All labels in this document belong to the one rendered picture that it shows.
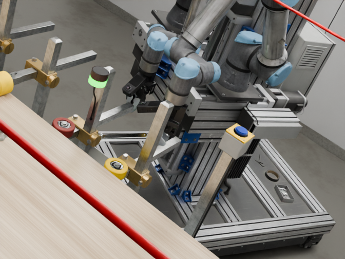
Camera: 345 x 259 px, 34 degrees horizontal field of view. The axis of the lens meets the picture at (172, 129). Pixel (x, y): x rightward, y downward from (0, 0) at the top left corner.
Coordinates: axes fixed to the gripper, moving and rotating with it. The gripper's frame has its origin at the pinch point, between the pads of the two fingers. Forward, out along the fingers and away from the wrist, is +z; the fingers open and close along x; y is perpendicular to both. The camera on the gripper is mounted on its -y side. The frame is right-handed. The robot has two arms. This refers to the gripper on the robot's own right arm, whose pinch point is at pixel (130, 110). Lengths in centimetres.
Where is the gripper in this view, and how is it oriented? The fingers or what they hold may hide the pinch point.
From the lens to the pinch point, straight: 232.7
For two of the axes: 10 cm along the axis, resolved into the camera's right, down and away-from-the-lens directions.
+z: -3.3, 7.8, 5.4
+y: 5.5, -3.1, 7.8
